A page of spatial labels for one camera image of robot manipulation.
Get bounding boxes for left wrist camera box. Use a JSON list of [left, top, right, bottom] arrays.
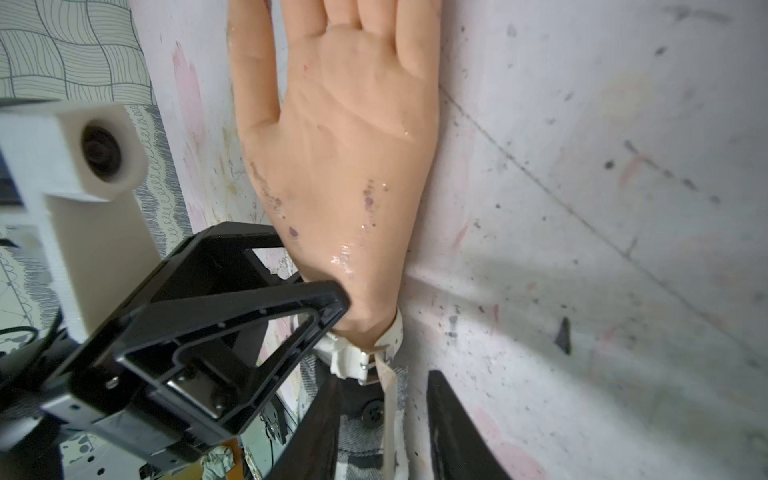
[[1, 101, 161, 343]]

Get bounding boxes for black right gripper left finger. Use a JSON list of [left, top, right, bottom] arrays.
[[267, 377, 342, 480]]

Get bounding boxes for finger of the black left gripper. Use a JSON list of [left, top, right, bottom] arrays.
[[40, 222, 350, 468]]

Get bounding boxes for mannequin hand with glitter nails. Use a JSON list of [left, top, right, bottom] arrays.
[[227, 1, 442, 348]]

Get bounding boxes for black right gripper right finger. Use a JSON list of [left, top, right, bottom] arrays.
[[427, 370, 511, 480]]

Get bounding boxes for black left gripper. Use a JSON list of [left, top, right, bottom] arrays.
[[1, 325, 150, 479]]

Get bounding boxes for white wrist watch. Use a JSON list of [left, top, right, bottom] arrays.
[[314, 308, 404, 479]]

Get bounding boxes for black white plaid sleeve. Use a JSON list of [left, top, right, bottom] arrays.
[[298, 355, 410, 479]]

